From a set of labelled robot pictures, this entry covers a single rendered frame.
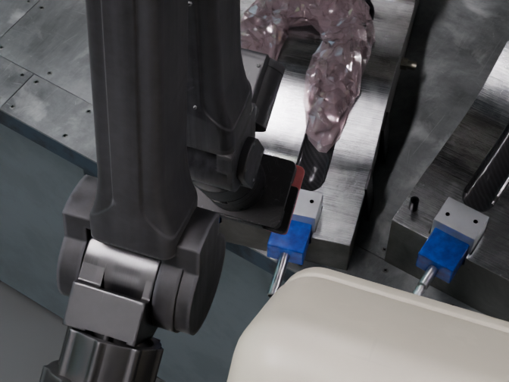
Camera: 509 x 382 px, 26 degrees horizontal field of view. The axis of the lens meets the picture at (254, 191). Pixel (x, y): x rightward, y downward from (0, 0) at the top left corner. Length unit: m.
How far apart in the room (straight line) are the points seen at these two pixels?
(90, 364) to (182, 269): 0.09
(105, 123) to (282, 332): 0.17
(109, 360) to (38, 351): 1.43
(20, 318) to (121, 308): 1.47
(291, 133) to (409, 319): 0.70
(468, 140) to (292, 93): 0.22
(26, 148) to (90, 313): 0.89
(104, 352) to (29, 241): 1.17
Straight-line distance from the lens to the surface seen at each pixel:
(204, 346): 1.80
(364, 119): 1.34
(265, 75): 0.95
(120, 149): 0.68
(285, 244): 1.24
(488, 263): 1.23
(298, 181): 1.05
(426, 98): 1.47
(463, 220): 1.22
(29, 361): 2.18
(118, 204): 0.72
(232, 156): 0.84
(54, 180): 1.67
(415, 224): 1.24
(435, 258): 1.21
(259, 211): 1.03
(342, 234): 1.27
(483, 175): 1.31
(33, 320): 2.22
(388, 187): 1.38
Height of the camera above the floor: 1.92
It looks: 55 degrees down
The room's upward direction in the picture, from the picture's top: straight up
